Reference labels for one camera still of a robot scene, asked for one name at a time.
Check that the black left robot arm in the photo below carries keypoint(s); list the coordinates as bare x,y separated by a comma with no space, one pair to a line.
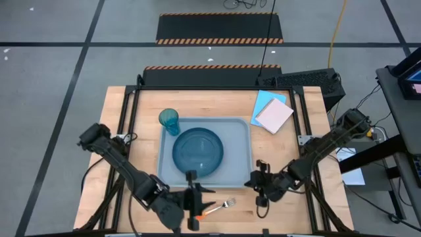
121,161

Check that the grey plastic tray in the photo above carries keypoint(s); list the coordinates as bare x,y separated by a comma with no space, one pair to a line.
237,154

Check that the grey side desk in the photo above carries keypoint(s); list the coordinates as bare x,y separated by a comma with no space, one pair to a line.
399,108

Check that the yellow power plug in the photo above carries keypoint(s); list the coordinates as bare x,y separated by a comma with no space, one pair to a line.
370,133

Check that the white paper sheet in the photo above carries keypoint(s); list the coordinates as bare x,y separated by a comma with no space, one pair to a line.
353,171

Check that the pink notepad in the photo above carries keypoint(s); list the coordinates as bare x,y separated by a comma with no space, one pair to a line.
274,115

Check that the blue notebook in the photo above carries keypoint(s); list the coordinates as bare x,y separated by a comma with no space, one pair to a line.
263,102

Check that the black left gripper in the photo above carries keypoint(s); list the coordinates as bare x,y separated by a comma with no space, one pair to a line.
171,210

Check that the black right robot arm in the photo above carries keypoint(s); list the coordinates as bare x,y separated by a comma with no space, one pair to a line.
322,145

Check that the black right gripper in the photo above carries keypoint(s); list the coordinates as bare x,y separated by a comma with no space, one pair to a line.
276,186

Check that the black metal table frame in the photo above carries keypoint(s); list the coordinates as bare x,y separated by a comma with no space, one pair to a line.
213,88

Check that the dark blue round plate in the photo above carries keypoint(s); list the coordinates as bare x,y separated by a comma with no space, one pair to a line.
197,151

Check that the black monitor on desk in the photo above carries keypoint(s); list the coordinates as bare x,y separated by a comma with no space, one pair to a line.
409,79

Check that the teal faceted plastic cup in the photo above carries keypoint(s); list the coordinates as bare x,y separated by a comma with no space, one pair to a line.
169,120

